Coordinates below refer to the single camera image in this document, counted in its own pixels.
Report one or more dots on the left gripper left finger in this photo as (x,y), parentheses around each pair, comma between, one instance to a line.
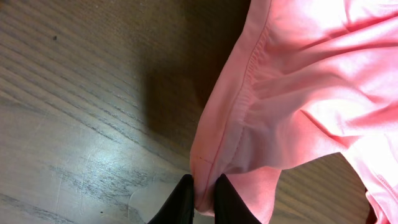
(179,206)

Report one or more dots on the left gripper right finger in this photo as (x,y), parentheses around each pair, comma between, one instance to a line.
(229,207)

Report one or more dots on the pink t-shirt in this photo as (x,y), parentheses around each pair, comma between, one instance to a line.
(305,79)

